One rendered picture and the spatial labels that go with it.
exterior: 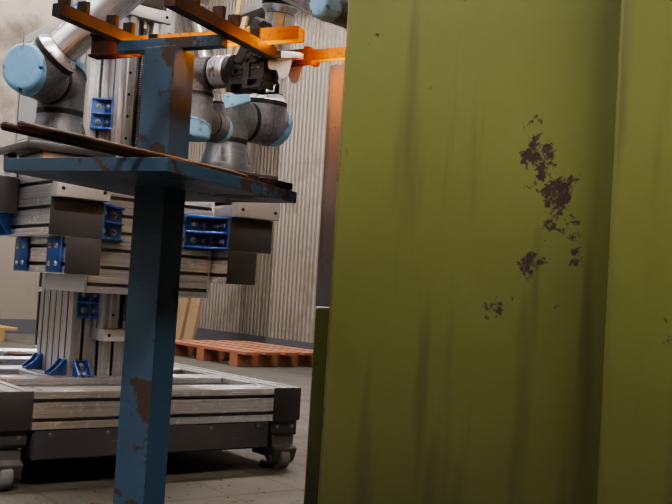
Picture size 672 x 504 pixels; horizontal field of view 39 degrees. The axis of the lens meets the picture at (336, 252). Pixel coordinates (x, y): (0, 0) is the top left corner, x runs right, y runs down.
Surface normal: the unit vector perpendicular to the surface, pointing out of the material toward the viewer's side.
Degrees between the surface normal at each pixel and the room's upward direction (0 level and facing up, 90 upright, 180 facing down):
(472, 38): 90
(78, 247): 90
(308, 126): 90
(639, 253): 90
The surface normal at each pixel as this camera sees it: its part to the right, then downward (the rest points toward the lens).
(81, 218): 0.61, 0.00
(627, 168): -0.54, -0.07
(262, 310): -0.79, -0.07
